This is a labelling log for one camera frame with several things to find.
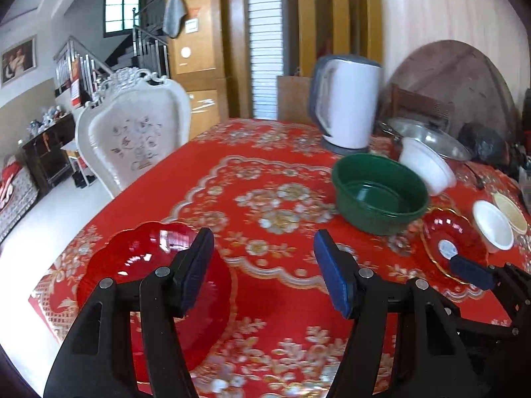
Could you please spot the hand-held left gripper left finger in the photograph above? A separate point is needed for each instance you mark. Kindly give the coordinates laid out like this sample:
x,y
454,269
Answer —
x,y
197,273

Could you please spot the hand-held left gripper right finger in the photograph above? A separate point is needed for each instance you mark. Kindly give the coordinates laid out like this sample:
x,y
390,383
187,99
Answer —
x,y
336,277

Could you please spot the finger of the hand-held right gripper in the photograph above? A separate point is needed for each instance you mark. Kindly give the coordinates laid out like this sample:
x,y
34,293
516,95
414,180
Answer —
x,y
489,327
473,271

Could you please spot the small gold-rimmed red plate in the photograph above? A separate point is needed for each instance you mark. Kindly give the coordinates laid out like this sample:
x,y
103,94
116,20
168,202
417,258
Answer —
x,y
448,228

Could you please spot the small white bowl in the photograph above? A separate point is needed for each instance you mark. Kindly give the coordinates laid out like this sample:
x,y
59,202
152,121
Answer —
x,y
493,224

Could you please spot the large red glass plate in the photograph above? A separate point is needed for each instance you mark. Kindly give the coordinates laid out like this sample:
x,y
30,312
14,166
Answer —
x,y
137,253

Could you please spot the green plastic bowl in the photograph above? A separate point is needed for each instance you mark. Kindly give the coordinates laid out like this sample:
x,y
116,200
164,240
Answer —
x,y
373,215

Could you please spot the large white bowl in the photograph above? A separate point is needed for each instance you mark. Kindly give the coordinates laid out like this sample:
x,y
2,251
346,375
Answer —
x,y
431,174

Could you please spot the cream bowl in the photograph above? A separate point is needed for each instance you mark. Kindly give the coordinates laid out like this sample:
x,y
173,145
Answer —
x,y
514,215

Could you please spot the red floral tablecloth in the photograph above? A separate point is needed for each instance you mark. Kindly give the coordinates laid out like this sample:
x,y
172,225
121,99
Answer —
x,y
265,166

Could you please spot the black plastic bag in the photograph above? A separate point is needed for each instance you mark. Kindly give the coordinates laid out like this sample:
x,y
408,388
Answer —
x,y
481,141

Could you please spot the steel pot with lid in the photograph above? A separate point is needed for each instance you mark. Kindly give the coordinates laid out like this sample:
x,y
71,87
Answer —
x,y
431,132

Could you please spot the pair of dark shoes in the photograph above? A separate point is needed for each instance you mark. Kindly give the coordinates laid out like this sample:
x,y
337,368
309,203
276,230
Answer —
x,y
83,180

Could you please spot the white carved chair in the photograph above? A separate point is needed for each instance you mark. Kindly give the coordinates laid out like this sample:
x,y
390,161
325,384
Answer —
x,y
137,132

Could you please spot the small white table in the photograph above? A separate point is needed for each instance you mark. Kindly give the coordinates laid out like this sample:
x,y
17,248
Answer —
x,y
74,149

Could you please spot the white electric kettle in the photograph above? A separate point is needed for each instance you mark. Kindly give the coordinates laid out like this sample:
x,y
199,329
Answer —
x,y
352,103

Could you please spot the brown cardboard panel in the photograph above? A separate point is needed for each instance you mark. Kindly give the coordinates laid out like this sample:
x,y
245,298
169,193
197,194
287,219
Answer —
x,y
294,99

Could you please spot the dark wooden cabinet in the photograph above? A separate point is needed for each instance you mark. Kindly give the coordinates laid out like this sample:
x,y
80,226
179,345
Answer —
x,y
45,153

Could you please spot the sofa with patterned cover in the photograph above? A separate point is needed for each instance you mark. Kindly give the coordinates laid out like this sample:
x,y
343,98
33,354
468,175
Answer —
x,y
16,199

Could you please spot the round wooden tabletop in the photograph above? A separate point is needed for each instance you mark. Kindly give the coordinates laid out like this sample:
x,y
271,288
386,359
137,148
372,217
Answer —
x,y
456,70

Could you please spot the wooden door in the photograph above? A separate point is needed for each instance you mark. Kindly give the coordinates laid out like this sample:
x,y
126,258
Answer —
x,y
207,58

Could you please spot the ornaments on cabinet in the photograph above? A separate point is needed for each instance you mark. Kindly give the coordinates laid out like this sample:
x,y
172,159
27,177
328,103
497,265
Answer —
x,y
45,118

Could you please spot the red poster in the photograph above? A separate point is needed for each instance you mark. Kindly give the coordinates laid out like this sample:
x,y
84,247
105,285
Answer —
x,y
75,83

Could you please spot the white louvered shutter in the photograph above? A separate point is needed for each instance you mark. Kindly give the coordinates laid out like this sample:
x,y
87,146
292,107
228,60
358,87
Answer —
x,y
265,49

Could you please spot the metal stair railing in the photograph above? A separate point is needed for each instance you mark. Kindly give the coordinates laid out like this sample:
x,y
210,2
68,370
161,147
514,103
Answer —
x,y
83,66

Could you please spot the grey hanging cloth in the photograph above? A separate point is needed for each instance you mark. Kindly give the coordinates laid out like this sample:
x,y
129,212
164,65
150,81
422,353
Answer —
x,y
174,12

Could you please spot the green-framed window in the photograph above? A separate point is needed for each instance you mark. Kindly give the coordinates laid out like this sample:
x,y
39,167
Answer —
x,y
122,12

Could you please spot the yellow wooden door frame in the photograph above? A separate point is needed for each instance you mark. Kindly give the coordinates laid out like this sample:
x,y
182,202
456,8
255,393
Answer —
x,y
307,16

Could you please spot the framed wall picture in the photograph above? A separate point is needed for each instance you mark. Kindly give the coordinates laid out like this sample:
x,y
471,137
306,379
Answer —
x,y
18,61

